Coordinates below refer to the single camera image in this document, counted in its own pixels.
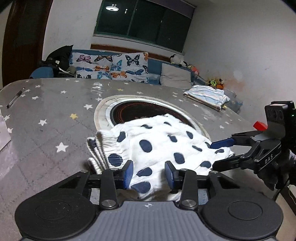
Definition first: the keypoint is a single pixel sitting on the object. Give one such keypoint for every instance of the black pen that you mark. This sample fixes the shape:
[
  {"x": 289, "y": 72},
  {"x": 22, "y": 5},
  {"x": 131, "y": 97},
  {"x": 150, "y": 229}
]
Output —
[{"x": 15, "y": 97}]

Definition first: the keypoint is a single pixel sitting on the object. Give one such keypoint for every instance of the round black induction cooker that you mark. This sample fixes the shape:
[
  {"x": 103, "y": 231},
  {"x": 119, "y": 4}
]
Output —
[{"x": 118, "y": 109}]

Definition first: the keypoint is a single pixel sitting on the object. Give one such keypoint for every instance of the grey star tablecloth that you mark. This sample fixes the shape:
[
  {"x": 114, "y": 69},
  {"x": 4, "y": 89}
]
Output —
[{"x": 49, "y": 124}]

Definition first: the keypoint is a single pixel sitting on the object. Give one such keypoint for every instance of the black white plush toy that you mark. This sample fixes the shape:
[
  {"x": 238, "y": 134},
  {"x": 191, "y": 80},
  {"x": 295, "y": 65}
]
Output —
[{"x": 175, "y": 60}]

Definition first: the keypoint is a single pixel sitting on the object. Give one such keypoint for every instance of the dark wooden door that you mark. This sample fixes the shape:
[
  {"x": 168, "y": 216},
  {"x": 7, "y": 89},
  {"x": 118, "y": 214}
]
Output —
[{"x": 24, "y": 39}]

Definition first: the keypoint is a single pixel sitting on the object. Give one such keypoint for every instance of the butterfly print pillow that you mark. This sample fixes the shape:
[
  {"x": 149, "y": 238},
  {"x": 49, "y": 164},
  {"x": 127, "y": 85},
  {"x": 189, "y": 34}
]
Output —
[{"x": 127, "y": 67}]

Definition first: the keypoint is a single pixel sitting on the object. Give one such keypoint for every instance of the white navy polka dot garment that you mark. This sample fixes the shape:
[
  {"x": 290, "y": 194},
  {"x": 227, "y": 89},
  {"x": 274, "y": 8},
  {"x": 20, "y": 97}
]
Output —
[{"x": 149, "y": 143}]

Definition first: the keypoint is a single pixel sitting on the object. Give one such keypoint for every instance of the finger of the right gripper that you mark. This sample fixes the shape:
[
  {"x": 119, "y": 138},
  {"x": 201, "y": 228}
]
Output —
[
  {"x": 227, "y": 164},
  {"x": 229, "y": 142}
]

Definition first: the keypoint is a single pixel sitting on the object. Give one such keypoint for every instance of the folded blue striped cloth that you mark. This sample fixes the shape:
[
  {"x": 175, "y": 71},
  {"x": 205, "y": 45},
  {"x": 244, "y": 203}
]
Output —
[{"x": 213, "y": 98}]

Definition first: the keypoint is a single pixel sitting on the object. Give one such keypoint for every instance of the dark window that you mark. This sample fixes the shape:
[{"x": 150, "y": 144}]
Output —
[{"x": 161, "y": 23}]

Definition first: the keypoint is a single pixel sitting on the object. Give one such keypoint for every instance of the grey cushion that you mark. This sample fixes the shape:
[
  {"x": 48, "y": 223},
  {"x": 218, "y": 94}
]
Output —
[{"x": 175, "y": 77}]

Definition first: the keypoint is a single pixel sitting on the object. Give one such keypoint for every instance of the blue sofa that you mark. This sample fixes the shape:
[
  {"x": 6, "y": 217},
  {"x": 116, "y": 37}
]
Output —
[{"x": 154, "y": 68}]

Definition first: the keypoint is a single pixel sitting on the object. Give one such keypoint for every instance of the colourful toy pile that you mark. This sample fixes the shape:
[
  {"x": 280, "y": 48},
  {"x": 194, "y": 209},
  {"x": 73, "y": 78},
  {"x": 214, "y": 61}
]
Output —
[{"x": 208, "y": 80}]

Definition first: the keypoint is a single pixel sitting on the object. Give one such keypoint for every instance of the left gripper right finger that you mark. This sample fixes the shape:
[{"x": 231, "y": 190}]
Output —
[{"x": 187, "y": 181}]

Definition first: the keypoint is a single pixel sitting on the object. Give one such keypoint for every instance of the black bag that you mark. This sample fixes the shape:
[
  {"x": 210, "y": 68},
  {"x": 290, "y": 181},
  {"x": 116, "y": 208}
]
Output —
[{"x": 59, "y": 62}]

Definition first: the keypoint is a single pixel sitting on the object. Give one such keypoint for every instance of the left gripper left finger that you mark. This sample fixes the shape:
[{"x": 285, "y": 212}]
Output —
[{"x": 109, "y": 181}]

